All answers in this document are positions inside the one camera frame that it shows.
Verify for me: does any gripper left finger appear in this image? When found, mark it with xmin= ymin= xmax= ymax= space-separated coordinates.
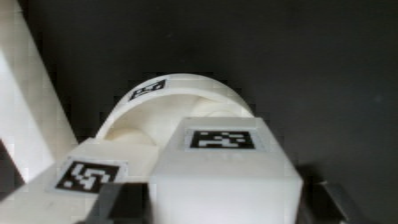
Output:
xmin=76 ymin=183 xmax=151 ymax=224

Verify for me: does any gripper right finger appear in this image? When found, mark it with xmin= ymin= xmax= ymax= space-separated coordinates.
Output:
xmin=298 ymin=182 xmax=371 ymax=224

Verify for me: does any white stool leg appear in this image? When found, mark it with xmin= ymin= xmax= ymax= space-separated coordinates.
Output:
xmin=149 ymin=117 xmax=302 ymax=224
xmin=0 ymin=139 xmax=160 ymax=224

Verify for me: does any white round stool seat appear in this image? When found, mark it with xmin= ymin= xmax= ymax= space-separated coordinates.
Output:
xmin=94 ymin=72 xmax=256 ymax=148

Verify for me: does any white right barrier wall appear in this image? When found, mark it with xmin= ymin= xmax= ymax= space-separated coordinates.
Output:
xmin=0 ymin=0 xmax=76 ymax=182

